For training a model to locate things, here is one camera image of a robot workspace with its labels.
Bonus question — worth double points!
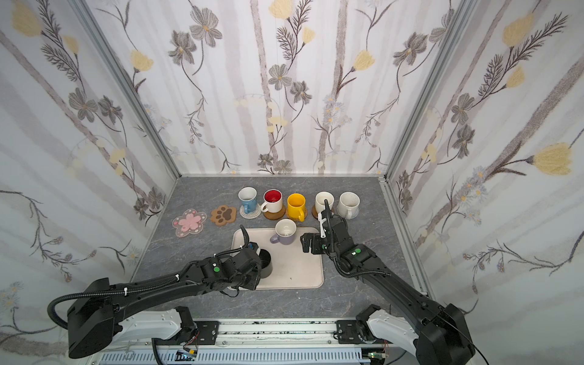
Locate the glossy dark brown round coaster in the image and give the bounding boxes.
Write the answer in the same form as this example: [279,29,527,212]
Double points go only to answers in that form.
[311,205,337,219]

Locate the brown round wooden coaster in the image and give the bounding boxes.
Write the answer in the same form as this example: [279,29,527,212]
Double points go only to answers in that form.
[263,207,286,221]

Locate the woven rattan round coaster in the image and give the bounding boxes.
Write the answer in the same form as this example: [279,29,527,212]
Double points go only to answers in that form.
[287,209,307,222]

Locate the white grey round coaster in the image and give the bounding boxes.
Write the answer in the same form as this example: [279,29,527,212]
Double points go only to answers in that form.
[239,205,262,220]

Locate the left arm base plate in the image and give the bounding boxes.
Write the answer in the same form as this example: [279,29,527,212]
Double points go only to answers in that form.
[184,320,220,347]

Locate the white grey small mug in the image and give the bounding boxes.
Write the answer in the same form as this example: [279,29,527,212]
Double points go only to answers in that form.
[270,219,297,245]

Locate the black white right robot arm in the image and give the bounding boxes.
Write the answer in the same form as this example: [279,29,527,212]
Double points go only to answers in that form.
[301,215,478,364]

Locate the yellow mug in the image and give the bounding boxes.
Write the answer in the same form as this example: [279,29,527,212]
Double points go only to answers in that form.
[287,193,307,212]

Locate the aluminium corner post right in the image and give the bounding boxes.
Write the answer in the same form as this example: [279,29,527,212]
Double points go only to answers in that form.
[383,0,478,183]

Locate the aluminium corner post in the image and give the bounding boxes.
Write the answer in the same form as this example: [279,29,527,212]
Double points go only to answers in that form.
[383,0,478,183]
[68,0,182,179]

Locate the light blue mug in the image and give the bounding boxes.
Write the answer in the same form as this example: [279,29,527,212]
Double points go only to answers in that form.
[238,186,257,214]

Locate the pink flower shaped coaster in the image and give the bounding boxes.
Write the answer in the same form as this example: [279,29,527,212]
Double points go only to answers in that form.
[172,208,208,238]

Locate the aluminium corner post left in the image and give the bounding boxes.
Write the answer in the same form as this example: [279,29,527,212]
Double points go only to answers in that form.
[68,0,182,179]

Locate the black mug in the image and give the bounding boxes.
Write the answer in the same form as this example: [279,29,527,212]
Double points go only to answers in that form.
[259,249,273,279]

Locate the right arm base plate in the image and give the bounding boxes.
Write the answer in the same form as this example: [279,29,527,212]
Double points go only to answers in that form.
[333,319,379,345]

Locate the aluminium mounting rail frame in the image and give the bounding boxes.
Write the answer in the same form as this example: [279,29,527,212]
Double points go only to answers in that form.
[84,318,419,364]

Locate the cork paw print coaster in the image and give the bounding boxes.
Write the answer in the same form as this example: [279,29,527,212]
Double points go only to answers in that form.
[210,205,237,227]

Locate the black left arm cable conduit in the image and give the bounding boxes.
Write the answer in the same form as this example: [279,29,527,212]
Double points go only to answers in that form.
[46,273,183,332]

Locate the beige plastic tray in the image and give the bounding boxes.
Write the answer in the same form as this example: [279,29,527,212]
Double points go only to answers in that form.
[247,227,324,290]

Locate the red inside white mug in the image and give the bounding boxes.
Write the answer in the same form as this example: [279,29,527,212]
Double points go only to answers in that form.
[261,189,283,214]

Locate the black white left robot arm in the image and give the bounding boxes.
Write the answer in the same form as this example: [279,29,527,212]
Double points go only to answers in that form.
[66,244,262,359]

